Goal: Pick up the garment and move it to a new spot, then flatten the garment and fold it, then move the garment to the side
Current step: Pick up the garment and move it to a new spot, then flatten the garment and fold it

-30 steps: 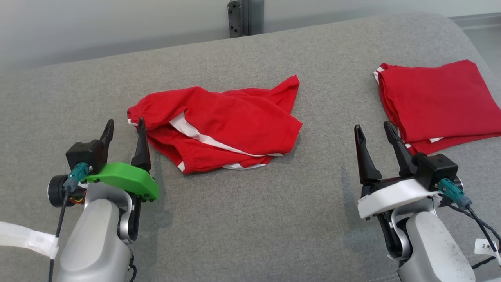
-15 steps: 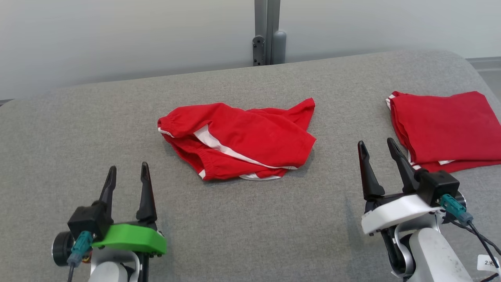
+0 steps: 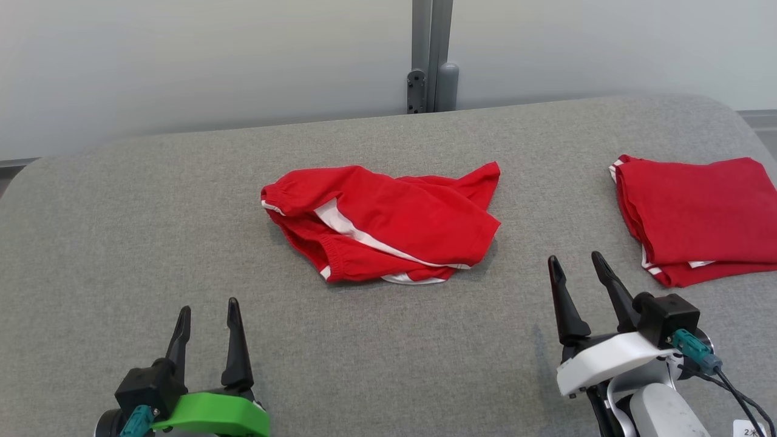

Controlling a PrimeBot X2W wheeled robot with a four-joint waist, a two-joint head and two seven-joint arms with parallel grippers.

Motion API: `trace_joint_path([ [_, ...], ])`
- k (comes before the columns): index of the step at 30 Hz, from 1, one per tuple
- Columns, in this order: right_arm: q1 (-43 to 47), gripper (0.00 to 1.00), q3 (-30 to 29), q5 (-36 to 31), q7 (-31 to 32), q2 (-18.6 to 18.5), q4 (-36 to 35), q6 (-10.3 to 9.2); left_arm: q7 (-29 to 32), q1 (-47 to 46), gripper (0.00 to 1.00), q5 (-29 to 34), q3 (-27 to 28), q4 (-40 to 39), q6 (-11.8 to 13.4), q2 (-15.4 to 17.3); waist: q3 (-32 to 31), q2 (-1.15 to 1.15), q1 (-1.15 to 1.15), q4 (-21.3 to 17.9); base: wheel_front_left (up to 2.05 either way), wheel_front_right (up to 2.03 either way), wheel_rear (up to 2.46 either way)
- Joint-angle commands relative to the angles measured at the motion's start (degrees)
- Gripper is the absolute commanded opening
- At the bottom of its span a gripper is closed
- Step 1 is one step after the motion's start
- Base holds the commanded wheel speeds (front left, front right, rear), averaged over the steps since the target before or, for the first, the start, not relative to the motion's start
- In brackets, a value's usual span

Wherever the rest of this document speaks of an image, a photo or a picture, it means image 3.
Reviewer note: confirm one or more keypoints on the grey slotted metal post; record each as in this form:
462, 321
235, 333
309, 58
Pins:
431, 36

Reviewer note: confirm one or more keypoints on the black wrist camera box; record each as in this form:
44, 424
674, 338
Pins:
668, 318
145, 385

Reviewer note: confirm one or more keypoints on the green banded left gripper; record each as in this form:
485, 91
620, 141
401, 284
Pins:
218, 416

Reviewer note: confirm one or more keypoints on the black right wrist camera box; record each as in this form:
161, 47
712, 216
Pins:
668, 318

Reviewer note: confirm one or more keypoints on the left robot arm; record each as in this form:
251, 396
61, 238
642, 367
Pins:
106, 425

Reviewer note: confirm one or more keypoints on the red shorts white stripe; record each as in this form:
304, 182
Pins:
413, 212

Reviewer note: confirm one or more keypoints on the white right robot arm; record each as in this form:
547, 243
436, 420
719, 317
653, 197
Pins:
661, 419

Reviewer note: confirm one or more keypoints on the red basketball jersey black lettering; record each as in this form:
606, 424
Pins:
698, 212

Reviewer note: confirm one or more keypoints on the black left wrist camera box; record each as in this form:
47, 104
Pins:
145, 385

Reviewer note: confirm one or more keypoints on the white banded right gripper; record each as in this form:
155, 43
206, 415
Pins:
607, 361

